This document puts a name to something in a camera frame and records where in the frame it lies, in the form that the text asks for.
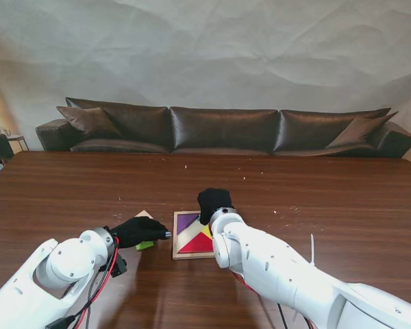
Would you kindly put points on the large yellow tangram triangle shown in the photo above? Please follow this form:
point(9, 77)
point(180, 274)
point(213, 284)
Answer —
point(206, 231)

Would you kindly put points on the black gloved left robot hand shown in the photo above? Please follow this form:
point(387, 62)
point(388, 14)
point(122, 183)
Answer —
point(137, 229)

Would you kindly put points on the light wooden square tray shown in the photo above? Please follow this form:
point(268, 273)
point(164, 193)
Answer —
point(175, 240)

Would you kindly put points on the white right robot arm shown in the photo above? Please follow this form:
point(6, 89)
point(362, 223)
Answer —
point(277, 264)

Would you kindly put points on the small metal side table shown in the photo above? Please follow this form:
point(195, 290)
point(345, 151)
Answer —
point(18, 137)

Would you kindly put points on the green tangram square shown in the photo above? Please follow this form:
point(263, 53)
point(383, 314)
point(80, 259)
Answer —
point(144, 245)

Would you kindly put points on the large red tangram triangle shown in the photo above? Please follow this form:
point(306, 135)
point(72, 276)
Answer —
point(198, 245)

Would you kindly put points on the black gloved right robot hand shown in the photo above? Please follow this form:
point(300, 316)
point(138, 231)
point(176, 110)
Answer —
point(214, 200)

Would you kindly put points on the small beige tangram triangle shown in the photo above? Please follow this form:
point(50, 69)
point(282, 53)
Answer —
point(144, 214)

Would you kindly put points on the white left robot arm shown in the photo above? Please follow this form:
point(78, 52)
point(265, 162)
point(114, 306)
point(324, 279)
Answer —
point(58, 270)

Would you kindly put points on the purple tangram triangle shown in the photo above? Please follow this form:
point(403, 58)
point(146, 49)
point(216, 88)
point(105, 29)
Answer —
point(185, 222)

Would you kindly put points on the brown throw cushion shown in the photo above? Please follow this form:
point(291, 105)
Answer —
point(358, 132)
point(89, 121)

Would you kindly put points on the white crumpled backdrop sheet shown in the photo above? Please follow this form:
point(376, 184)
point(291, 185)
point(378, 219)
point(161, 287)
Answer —
point(205, 51)

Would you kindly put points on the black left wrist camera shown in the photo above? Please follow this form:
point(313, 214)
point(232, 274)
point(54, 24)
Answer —
point(118, 265)

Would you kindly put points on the dark brown leather sofa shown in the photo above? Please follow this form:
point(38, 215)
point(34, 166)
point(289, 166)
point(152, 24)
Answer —
point(222, 130)

